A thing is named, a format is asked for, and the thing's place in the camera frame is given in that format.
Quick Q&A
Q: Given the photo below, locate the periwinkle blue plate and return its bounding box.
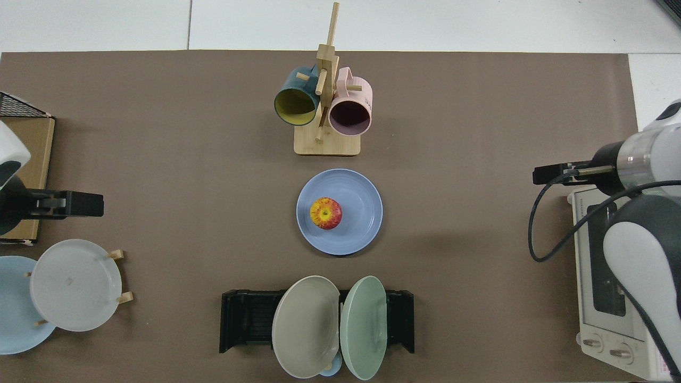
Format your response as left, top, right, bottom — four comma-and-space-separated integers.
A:
296, 169, 384, 256

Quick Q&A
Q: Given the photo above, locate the red yellow apple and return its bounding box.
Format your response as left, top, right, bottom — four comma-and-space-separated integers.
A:
310, 197, 343, 230

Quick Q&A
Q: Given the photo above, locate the grey plate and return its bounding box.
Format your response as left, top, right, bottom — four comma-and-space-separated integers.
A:
29, 239, 123, 332

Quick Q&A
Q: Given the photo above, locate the light blue plate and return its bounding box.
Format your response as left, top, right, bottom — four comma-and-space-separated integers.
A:
0, 255, 56, 355

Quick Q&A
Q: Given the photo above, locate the wooden plate rack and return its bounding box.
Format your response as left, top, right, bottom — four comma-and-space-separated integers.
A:
24, 249, 134, 326

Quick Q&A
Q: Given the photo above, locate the black dish rack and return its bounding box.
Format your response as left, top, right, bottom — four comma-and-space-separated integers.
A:
219, 289, 415, 354

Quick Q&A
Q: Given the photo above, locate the pale green plate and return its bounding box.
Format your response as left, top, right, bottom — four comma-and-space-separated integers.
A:
339, 275, 388, 381

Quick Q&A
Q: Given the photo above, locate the beige plate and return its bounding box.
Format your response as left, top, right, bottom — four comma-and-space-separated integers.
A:
271, 275, 341, 379

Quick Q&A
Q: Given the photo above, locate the pale toaster oven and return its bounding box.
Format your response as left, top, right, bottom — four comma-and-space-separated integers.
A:
567, 184, 681, 382

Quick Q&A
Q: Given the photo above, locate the brown table cloth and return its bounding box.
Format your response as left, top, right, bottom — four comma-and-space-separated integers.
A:
0, 51, 642, 383

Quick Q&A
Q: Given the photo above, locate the pink mug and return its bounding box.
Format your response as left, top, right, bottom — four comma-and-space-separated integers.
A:
328, 67, 372, 137

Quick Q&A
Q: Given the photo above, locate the wooden cup stand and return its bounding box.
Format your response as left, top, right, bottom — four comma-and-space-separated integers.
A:
294, 2, 361, 156

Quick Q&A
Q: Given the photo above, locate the dark teal mug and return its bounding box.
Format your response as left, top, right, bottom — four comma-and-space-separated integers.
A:
274, 65, 321, 127

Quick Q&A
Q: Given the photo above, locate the small blue round thing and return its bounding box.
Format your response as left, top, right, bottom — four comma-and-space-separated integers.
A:
318, 354, 344, 378

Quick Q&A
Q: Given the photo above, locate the wire basket with wooden floor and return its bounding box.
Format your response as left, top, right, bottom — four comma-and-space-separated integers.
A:
0, 91, 55, 245

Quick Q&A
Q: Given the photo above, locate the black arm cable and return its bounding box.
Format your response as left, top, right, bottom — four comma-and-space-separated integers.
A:
528, 168, 681, 263

